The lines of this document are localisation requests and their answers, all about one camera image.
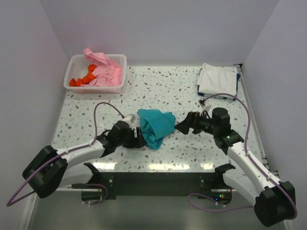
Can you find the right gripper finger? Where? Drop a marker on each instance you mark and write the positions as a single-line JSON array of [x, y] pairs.
[[191, 117], [183, 127]]

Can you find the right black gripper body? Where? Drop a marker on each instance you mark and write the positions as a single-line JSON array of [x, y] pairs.
[[203, 124]]

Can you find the teal t shirt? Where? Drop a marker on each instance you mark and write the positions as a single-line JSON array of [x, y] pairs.
[[155, 125]]

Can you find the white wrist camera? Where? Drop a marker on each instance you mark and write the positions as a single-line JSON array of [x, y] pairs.
[[205, 107], [129, 119]]

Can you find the aluminium frame rail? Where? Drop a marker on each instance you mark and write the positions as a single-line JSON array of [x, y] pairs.
[[254, 140]]

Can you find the folded white t shirt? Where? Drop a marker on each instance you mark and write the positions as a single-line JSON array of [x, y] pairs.
[[214, 70]]

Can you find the orange t shirt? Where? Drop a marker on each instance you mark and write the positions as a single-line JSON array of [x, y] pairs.
[[86, 80]]

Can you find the white plastic basket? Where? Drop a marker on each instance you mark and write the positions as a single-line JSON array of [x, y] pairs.
[[77, 68]]

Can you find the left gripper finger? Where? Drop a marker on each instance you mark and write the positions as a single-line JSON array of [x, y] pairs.
[[138, 133], [141, 143]]

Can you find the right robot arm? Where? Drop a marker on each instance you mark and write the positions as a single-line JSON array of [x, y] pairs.
[[273, 201]]

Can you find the pink t shirt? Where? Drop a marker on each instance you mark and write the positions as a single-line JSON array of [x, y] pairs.
[[108, 73]]

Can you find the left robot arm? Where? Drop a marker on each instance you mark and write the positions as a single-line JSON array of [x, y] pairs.
[[45, 173]]

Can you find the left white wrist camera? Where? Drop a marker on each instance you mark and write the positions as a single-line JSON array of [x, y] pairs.
[[129, 119]]

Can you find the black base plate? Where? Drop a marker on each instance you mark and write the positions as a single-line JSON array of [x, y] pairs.
[[114, 184]]

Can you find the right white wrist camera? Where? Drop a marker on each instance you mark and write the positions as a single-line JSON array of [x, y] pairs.
[[205, 107]]

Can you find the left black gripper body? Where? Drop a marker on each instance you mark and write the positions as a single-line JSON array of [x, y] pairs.
[[129, 141]]

